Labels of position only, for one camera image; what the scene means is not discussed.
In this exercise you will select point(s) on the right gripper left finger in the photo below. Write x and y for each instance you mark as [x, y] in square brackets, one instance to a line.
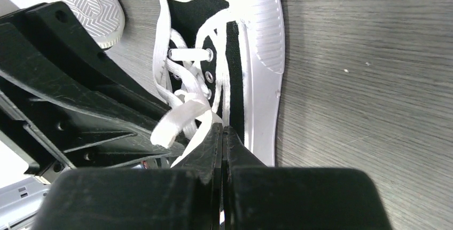
[186, 196]

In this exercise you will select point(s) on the white sole sneaker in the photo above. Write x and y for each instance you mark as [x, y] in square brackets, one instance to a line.
[104, 20]

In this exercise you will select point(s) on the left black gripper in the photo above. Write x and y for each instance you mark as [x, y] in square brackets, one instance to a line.
[65, 104]

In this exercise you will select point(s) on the black white sneaker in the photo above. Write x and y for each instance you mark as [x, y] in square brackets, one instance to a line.
[219, 61]

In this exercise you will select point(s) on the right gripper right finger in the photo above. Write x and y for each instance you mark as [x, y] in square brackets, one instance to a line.
[256, 196]

